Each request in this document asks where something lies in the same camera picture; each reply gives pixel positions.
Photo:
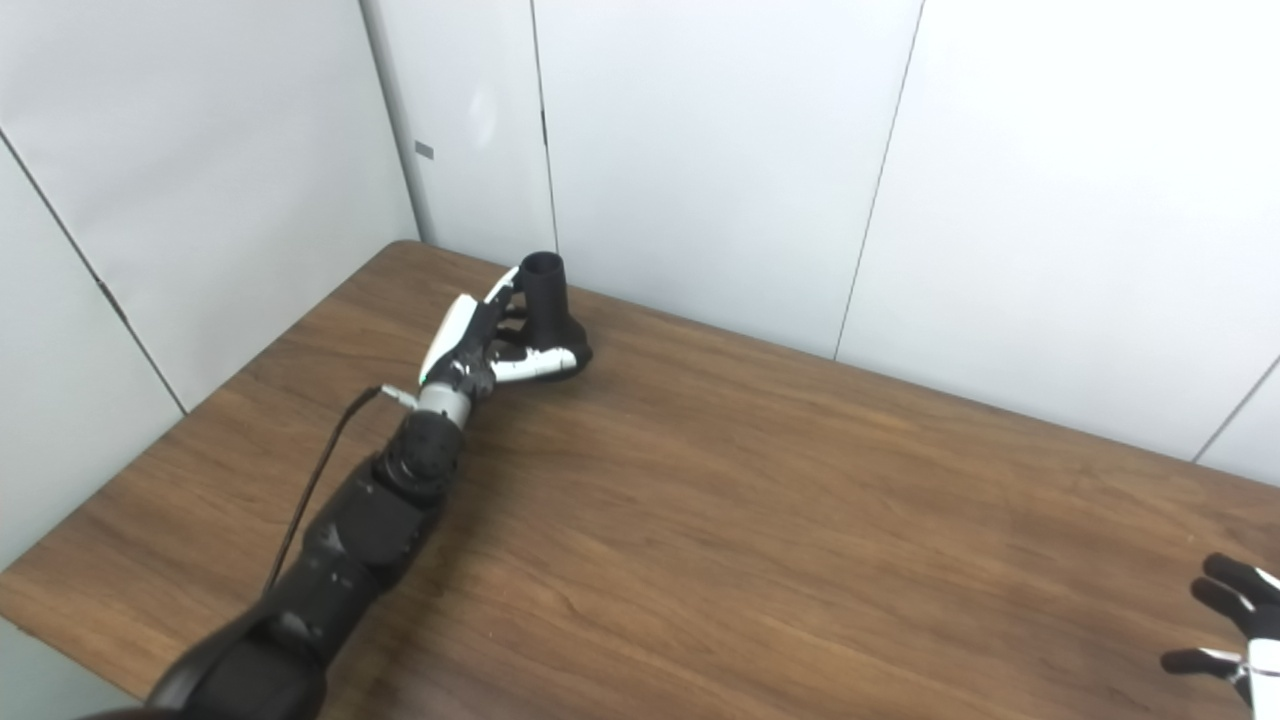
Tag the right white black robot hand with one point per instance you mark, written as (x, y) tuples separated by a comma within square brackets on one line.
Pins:
[(1262, 610)]

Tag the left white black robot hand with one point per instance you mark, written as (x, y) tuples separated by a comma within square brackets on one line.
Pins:
[(455, 340)]

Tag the black funnel-shaped nozzle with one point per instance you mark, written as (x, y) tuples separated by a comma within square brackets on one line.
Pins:
[(550, 310)]

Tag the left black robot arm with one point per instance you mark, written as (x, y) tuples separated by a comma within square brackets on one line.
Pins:
[(350, 540)]

